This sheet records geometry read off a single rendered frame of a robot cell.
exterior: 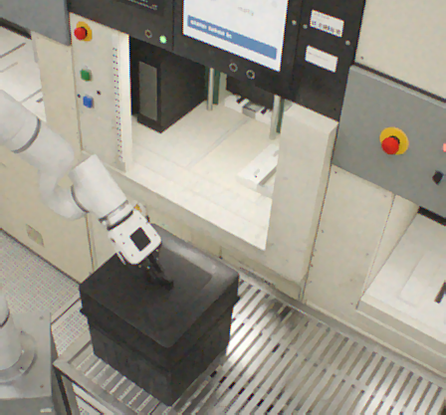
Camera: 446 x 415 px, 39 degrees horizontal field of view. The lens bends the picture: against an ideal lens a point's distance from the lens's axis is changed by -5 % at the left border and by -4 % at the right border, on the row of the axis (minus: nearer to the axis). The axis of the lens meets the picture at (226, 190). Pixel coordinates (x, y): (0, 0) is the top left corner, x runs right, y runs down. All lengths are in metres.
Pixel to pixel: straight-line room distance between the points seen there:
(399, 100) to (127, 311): 0.77
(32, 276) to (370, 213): 1.82
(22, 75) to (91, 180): 1.30
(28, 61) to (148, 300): 1.52
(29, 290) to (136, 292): 1.46
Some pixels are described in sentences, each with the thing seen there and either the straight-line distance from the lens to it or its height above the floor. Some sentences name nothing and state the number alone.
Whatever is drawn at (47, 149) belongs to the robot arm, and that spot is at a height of 1.44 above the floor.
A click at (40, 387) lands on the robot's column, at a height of 0.76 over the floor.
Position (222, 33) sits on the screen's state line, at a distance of 1.58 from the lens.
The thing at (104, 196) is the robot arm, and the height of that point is 1.26.
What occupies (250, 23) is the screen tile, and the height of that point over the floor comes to 1.57.
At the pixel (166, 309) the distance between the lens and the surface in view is 1.53.
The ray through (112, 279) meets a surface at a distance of 1.59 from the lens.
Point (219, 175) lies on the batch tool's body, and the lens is 2.13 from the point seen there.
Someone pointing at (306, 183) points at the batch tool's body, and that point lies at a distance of 1.60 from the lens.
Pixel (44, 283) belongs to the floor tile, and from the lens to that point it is 2.99.
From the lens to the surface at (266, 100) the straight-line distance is 2.31.
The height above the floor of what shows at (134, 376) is 0.80.
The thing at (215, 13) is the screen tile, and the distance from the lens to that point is 1.57.
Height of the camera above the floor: 2.28
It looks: 43 degrees down
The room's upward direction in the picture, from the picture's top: 4 degrees clockwise
